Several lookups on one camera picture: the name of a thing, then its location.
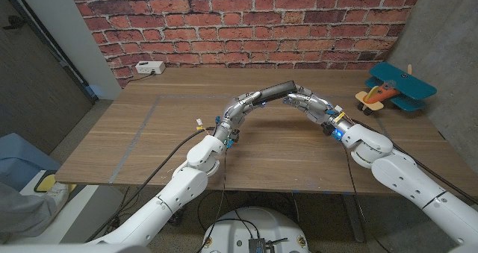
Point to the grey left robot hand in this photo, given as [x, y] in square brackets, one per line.
[235, 109]

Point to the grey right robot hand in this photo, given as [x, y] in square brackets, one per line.
[317, 105]

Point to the black stapler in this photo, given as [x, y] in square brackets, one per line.
[276, 90]

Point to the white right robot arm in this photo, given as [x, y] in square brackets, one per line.
[403, 171]

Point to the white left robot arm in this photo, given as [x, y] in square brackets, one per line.
[179, 189]

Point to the teal orange toy airplane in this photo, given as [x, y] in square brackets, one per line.
[403, 83]

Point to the red brick printed backdrop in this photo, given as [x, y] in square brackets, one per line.
[242, 21]

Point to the white power strip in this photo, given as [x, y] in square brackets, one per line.
[150, 67]

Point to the clear tape strip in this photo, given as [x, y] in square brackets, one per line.
[134, 141]

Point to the grey table leg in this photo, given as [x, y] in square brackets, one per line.
[353, 217]

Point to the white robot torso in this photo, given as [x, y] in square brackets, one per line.
[254, 227]

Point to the grey module on torso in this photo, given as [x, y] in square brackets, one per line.
[257, 245]

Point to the white sneaker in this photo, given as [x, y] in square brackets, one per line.
[58, 193]

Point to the dark grey door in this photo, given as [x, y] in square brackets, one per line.
[30, 89]

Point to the blue plastic bin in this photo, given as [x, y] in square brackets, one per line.
[22, 156]

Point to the grey trouser leg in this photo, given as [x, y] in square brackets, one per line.
[22, 212]

